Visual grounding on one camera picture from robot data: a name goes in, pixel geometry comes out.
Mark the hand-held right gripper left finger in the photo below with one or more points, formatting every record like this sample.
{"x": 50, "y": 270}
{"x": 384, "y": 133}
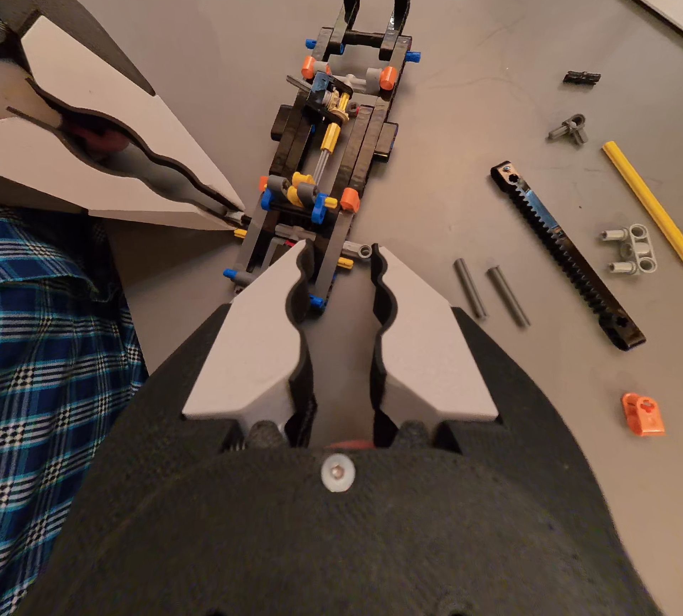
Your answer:
{"x": 245, "y": 360}

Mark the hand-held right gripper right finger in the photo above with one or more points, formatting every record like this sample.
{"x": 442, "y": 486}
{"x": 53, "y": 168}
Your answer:
{"x": 432, "y": 360}

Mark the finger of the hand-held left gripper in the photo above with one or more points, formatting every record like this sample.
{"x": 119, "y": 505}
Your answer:
{"x": 53, "y": 173}
{"x": 133, "y": 103}

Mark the black lego chassis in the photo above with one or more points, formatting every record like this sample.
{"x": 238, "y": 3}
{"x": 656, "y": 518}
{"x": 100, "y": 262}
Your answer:
{"x": 368, "y": 146}

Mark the dark grey lego axle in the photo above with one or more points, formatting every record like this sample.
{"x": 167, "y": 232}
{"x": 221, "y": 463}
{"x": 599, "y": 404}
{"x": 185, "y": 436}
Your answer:
{"x": 508, "y": 295}
{"x": 469, "y": 288}

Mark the black lego gear rack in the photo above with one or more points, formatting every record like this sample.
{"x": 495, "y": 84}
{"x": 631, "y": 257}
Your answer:
{"x": 565, "y": 253}

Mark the orange lego connector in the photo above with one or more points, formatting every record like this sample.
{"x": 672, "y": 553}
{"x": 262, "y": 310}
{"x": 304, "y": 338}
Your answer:
{"x": 643, "y": 414}

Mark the yellow lego axle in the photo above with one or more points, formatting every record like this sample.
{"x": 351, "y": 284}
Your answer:
{"x": 640, "y": 189}

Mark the grey lego cross connector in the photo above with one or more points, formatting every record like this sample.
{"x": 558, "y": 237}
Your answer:
{"x": 570, "y": 128}

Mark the black lego pin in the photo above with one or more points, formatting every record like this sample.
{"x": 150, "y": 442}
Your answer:
{"x": 581, "y": 77}

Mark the blue plaid shirt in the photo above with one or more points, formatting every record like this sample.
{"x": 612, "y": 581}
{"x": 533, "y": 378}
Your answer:
{"x": 53, "y": 360}

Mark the light grey connector with pins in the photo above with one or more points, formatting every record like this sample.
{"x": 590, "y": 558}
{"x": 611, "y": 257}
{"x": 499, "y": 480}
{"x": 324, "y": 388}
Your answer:
{"x": 635, "y": 248}

